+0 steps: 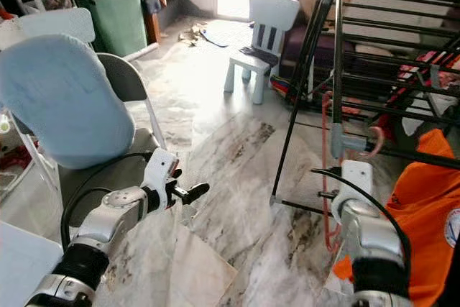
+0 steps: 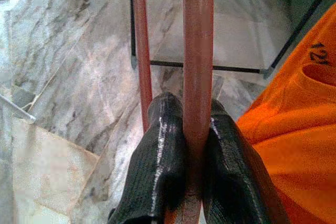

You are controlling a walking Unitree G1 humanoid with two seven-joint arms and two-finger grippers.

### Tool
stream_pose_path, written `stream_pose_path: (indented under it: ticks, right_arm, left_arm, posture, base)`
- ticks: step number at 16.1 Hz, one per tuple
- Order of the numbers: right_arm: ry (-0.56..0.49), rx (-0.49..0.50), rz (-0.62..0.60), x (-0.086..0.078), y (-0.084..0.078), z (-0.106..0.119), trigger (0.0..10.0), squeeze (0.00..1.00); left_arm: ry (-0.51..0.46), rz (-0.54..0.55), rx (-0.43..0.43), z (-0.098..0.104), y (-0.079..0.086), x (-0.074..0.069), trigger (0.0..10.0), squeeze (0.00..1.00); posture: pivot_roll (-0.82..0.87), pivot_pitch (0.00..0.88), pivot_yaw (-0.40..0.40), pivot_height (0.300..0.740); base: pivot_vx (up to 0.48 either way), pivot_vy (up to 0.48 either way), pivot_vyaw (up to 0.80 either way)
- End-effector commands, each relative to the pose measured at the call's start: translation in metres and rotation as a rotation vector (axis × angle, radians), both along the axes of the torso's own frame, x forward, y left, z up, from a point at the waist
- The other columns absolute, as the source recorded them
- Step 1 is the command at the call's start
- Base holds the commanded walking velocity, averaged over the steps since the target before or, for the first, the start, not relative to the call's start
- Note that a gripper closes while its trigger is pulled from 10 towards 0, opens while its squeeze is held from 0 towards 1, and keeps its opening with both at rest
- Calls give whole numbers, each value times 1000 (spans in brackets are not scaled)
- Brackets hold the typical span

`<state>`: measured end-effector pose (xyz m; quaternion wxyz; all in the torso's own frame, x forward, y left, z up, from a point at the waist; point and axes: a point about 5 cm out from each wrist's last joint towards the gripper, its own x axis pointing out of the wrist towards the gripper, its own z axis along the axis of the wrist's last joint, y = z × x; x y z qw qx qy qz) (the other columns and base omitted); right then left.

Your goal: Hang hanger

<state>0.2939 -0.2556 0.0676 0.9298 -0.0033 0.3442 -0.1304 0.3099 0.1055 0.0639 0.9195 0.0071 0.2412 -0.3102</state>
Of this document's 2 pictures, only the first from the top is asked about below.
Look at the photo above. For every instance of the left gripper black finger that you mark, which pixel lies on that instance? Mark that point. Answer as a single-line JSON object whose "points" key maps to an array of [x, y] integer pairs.
{"points": [[199, 193]]}

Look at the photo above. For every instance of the red plastic clothes hanger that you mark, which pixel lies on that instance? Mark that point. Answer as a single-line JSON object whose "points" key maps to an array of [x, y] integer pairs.
{"points": [[325, 149]]}

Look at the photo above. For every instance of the orange shirt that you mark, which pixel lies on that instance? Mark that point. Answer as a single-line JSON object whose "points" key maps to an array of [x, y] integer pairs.
{"points": [[424, 199]]}

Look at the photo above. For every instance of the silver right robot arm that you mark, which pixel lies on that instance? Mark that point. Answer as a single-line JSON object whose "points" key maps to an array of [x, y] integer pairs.
{"points": [[374, 235]]}

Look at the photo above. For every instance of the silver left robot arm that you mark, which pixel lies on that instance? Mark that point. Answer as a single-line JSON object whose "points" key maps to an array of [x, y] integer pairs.
{"points": [[115, 217]]}

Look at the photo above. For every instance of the grey white folding chair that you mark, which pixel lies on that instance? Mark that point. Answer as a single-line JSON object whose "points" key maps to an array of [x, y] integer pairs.
{"points": [[108, 185]]}

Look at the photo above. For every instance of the black metal drying rack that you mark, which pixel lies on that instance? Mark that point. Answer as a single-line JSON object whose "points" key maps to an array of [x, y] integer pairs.
{"points": [[339, 48]]}

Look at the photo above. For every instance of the grey folding table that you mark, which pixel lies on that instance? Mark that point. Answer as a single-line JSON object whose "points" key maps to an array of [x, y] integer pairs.
{"points": [[29, 271]]}

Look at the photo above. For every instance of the dark grey cloth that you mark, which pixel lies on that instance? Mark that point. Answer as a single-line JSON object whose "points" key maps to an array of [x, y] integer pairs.
{"points": [[259, 54]]}

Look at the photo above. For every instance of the brown sandal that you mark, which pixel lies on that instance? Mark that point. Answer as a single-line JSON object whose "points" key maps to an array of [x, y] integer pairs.
{"points": [[190, 34]]}

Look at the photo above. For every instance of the blue white floor cloth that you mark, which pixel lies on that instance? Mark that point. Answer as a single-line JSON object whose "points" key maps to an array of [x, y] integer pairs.
{"points": [[217, 36]]}

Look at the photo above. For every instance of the dark purple sofa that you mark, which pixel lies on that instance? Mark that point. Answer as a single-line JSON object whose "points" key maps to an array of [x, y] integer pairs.
{"points": [[302, 41]]}

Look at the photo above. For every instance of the red patterned cloth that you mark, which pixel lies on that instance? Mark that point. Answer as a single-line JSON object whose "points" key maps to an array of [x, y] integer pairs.
{"points": [[424, 70]]}

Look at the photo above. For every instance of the green storage bin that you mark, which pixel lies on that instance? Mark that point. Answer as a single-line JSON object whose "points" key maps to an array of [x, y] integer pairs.
{"points": [[121, 25]]}

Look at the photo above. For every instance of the orange black stick vacuum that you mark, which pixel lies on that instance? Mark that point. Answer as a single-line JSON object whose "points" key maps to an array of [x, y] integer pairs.
{"points": [[151, 5]]}

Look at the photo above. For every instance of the white plastic child chair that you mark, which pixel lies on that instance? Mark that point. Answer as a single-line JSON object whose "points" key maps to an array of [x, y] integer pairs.
{"points": [[273, 12]]}

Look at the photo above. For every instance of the pale blue rounded board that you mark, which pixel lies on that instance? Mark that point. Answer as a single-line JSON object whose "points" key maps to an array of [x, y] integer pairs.
{"points": [[57, 23]]}

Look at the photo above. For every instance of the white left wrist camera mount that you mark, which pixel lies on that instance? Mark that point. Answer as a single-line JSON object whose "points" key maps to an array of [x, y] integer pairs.
{"points": [[159, 170]]}

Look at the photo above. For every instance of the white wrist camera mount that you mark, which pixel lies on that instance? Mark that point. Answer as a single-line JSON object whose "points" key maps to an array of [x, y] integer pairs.
{"points": [[356, 177], [159, 170]]}

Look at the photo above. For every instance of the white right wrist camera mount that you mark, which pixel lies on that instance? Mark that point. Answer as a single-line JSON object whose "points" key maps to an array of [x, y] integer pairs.
{"points": [[356, 177]]}

